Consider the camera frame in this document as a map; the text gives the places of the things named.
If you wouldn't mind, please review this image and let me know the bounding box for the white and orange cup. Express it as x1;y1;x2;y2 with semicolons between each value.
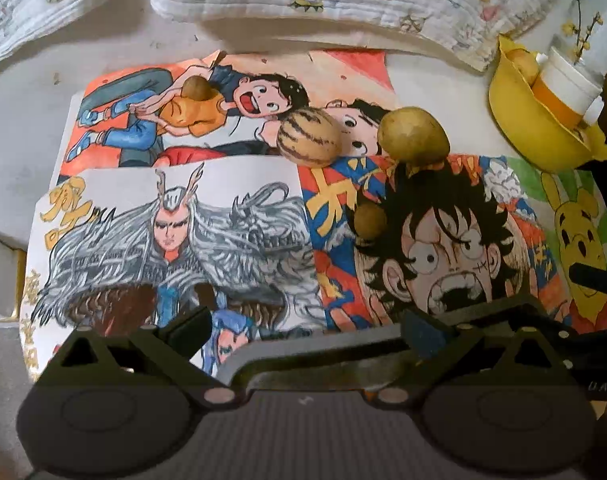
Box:
531;47;605;127

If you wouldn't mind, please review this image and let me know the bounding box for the striped pepino melon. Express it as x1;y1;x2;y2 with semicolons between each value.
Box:
276;109;342;168

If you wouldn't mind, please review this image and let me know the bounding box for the white and yellow box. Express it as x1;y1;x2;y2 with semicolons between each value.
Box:
0;227;30;322

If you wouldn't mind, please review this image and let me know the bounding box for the metal tray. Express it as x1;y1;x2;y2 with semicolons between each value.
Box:
216;296;551;397

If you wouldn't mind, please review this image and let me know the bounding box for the yellow bear drawing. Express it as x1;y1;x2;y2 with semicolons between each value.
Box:
503;156;607;336

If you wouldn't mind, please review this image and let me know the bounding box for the small brown round fruit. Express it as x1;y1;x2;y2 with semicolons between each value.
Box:
353;203;387;239
182;75;215;103

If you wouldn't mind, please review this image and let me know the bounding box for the silver-haired warrior drawing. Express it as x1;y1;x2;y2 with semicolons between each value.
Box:
18;159;330;383

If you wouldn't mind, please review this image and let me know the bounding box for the cartoon children drawing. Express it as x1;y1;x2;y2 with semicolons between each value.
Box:
58;49;400;183

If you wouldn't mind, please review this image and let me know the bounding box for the shouting black-haired boy drawing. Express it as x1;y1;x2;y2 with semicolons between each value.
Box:
298;152;571;335

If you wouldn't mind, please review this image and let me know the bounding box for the yellow fruit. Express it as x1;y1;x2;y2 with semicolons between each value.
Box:
506;47;541;86

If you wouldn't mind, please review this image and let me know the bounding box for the green yellow mango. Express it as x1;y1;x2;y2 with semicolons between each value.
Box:
377;106;451;165

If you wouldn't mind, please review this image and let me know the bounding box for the yellow plastic bowl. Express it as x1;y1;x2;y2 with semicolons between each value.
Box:
487;34;607;173

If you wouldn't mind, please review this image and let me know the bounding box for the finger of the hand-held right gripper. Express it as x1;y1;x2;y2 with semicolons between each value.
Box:
543;326;607;362
569;261;607;297

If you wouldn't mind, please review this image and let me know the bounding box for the yellow flower twig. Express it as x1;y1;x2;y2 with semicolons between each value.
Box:
561;0;605;66

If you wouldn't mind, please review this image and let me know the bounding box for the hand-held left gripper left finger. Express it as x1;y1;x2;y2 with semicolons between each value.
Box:
35;305;244;408

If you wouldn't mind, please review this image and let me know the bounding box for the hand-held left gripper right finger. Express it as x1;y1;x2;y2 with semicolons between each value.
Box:
372;307;584;407

